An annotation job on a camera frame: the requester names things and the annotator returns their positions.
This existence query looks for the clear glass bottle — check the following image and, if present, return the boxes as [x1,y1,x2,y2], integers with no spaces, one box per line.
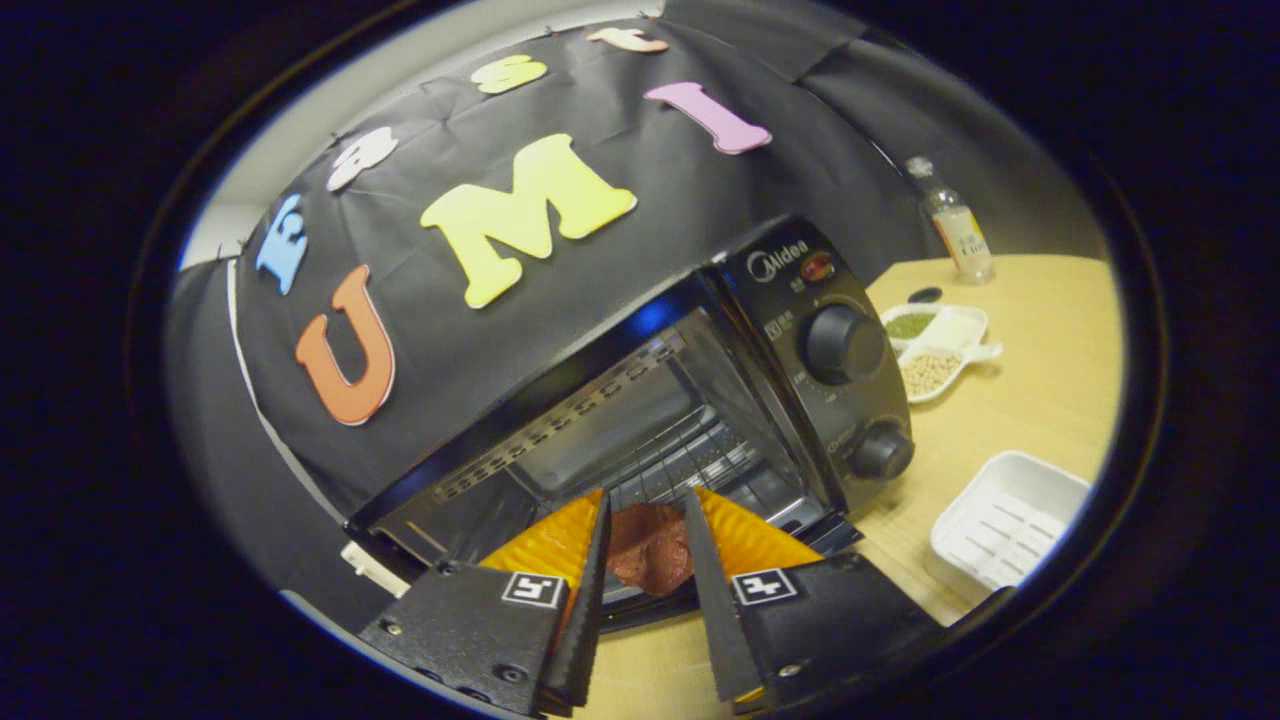
[905,155,996,286]

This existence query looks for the white divided dish with beans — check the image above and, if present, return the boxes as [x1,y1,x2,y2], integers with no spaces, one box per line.
[880,303,1004,405]

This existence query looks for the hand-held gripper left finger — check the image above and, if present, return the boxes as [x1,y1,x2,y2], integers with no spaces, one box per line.
[357,487,613,719]

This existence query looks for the black toaster oven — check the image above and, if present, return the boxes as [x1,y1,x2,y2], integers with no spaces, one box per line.
[343,213,916,636]

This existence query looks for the white rectangular plastic tray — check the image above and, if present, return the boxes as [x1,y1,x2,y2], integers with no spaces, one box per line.
[928,450,1093,593]

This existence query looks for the white bread toaster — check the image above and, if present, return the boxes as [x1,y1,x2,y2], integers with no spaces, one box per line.
[340,542,411,598]

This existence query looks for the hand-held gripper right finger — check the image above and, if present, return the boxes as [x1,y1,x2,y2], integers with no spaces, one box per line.
[683,485,946,716]

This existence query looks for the brown meat piece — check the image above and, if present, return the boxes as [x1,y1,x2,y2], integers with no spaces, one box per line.
[607,502,694,598]

